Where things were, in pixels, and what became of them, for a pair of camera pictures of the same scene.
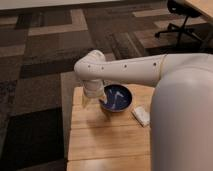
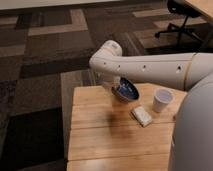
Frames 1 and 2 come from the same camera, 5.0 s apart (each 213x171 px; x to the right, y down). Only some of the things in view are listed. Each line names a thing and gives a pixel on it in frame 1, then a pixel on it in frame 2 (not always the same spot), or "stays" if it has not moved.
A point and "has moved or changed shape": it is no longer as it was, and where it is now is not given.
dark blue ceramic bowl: x=118 y=97 has moved or changed shape
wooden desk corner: x=204 y=6 stays
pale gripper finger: x=103 y=98 → x=116 y=89
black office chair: x=184 y=9 stays
